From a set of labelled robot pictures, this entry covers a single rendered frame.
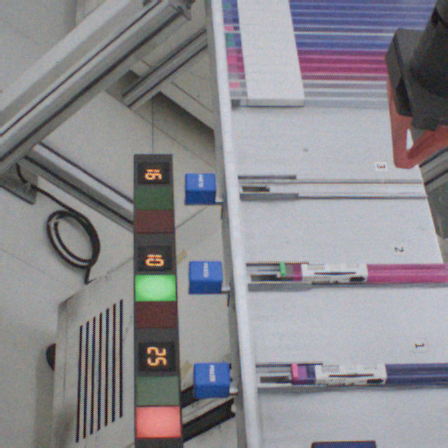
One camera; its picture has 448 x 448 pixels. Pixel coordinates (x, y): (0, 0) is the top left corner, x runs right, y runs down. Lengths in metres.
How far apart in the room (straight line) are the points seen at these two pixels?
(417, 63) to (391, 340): 0.27
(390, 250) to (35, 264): 1.02
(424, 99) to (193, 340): 0.77
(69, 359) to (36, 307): 0.19
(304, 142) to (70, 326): 0.76
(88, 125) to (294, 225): 1.30
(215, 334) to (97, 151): 0.87
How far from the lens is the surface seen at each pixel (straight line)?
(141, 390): 0.88
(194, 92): 2.43
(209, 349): 1.42
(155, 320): 0.92
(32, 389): 1.75
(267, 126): 1.08
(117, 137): 2.30
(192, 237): 1.56
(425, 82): 0.77
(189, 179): 1.00
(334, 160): 1.05
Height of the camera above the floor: 1.19
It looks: 29 degrees down
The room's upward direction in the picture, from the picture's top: 57 degrees clockwise
